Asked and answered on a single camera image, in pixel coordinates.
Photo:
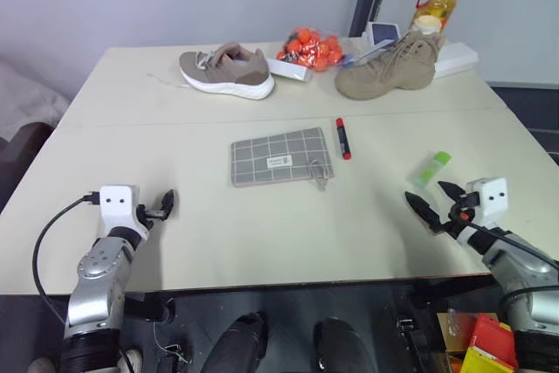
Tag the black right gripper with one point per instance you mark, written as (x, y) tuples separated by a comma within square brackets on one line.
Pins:
[(460, 221)]

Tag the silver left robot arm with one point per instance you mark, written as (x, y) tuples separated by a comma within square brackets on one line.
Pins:
[(98, 268)]

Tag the brown sneaker with white sole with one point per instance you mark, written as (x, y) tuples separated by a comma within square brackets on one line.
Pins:
[(227, 72)]

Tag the bag of orange balls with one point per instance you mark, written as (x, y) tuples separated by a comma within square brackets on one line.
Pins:
[(312, 50)]

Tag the flat white box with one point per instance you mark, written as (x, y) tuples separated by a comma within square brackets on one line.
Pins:
[(456, 58)]

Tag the red and black marker pen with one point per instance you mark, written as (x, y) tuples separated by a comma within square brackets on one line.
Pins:
[(343, 139)]

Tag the dark side cabinet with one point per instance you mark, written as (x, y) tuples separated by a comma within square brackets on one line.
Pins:
[(530, 111)]

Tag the long white carton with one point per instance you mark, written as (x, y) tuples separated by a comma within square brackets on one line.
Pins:
[(288, 69)]

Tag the dark brown chair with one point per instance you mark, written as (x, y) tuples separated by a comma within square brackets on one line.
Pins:
[(22, 154)]

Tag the blue and white box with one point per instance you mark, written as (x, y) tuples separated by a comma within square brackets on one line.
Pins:
[(384, 32)]

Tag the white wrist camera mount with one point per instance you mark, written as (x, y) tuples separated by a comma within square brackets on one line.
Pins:
[(114, 207), (491, 200)]

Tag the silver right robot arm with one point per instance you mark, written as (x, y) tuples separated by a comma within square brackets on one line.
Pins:
[(517, 268)]

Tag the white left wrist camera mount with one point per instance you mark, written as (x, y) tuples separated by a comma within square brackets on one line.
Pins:
[(114, 207)]

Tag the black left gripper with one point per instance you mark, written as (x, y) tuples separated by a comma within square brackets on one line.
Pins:
[(147, 215)]

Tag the green glue stick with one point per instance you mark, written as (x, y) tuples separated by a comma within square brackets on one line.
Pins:
[(431, 168)]

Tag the yellow box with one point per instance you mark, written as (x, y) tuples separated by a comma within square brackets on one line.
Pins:
[(478, 362)]

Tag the red box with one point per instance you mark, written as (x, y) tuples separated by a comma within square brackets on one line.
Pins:
[(493, 338)]

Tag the grey checked pencil pouch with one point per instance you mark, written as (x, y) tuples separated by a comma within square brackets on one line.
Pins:
[(279, 156)]

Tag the white cloth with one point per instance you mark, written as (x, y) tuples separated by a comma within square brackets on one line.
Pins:
[(30, 93)]

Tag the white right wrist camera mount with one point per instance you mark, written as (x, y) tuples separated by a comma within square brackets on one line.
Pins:
[(491, 200)]

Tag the dark rounded shape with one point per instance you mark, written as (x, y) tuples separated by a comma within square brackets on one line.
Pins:
[(242, 342), (340, 347)]

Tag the tan suede boot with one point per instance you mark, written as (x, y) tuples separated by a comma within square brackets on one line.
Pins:
[(388, 71)]

